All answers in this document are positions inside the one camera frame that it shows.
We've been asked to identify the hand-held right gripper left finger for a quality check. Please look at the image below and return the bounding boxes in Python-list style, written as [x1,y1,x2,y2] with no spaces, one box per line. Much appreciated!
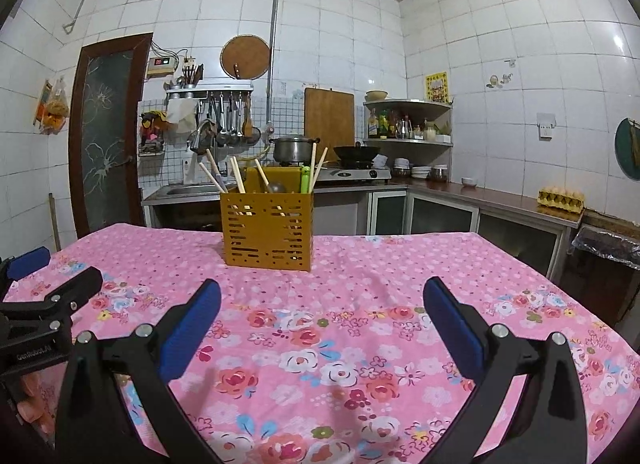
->
[55,279,223,464]

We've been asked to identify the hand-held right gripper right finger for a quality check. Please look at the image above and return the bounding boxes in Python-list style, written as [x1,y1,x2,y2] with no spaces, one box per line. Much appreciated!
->
[422,276,593,464]

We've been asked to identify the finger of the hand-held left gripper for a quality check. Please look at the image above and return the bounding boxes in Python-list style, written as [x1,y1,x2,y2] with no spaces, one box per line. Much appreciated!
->
[0,266,104,342]
[0,246,52,301]

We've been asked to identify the yellow slotted utensil holder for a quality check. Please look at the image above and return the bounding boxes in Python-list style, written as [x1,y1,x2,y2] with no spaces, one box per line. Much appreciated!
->
[220,190,315,273]

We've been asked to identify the row of hanging kitchen utensils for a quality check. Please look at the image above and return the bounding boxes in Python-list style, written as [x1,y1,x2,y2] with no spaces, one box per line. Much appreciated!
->
[200,91,262,146]

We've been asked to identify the person's left hand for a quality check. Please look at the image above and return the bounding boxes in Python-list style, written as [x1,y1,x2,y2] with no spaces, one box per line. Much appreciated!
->
[15,374,57,437]

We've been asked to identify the wooden stick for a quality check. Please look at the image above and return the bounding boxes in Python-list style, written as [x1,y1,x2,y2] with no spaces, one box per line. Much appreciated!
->
[47,193,64,252]

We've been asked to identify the kitchen counter with cabinets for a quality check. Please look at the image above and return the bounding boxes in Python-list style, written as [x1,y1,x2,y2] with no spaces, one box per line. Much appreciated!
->
[141,178,587,286]

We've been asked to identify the pink floral tablecloth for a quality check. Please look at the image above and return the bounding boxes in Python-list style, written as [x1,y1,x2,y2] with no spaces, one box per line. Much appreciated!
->
[0,221,640,464]

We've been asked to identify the steel sink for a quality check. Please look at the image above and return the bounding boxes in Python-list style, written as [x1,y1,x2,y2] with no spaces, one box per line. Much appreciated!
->
[165,183,236,198]

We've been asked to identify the dark wooden glass door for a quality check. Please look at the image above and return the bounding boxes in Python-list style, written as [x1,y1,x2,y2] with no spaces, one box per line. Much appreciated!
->
[67,33,154,240]

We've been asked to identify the hanging plastic bags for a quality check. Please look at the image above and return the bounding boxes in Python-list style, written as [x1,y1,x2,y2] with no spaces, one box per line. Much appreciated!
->
[32,76,71,135]

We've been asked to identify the stack of white bowls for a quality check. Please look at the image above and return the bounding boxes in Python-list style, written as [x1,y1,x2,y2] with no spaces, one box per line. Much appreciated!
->
[392,158,431,180]

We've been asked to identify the egg tray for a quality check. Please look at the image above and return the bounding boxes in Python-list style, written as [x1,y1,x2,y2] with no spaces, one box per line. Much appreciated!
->
[537,185,586,210]

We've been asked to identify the bin with black bag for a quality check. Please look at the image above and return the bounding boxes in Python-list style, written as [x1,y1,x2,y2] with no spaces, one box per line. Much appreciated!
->
[570,224,640,326]

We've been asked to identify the steel gas stove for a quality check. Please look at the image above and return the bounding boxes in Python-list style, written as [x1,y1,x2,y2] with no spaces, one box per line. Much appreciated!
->
[312,166,392,186]

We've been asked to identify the steel corner shelf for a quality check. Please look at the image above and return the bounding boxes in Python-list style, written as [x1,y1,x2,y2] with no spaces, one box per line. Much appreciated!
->
[363,99,454,148]

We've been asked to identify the steel faucet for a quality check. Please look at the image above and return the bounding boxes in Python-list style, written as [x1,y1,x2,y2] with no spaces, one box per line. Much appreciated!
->
[189,119,217,156]

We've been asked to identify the white towel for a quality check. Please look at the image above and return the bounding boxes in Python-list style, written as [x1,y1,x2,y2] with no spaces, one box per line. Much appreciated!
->
[166,99,199,133]

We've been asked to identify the black wok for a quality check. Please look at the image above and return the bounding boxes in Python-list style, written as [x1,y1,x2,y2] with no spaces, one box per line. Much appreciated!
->
[333,144,381,168]

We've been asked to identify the steel cooking pot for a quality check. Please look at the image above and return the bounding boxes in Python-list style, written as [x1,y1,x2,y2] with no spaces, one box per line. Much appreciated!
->
[270,134,321,165]

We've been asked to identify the row of condiment bottles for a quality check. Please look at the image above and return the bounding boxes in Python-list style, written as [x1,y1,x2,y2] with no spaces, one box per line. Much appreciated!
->
[367,109,451,140]

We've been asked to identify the beige electric box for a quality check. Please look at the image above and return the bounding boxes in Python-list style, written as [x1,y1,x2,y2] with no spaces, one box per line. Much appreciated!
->
[146,56,180,79]

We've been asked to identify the knife holder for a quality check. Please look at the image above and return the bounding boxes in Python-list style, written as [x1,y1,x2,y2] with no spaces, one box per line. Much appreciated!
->
[180,63,205,90]

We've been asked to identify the wooden cutting board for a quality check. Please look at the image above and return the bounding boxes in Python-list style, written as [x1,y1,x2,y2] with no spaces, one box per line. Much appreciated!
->
[304,87,356,163]

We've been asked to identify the green round tray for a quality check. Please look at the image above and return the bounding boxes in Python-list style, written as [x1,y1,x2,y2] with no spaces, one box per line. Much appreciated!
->
[615,118,640,178]

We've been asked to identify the wire wall basket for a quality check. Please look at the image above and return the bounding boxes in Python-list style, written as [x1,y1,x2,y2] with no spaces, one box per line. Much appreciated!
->
[137,111,169,158]

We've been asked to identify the steel wall rack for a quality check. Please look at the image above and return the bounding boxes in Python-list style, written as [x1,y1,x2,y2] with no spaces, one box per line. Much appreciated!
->
[165,79,255,101]

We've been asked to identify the yellow wall poster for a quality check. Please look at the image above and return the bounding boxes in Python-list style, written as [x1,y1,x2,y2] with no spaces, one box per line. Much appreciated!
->
[425,71,449,104]

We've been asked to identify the grey wall pipe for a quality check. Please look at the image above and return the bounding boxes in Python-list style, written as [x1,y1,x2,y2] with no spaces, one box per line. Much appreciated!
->
[62,0,282,136]

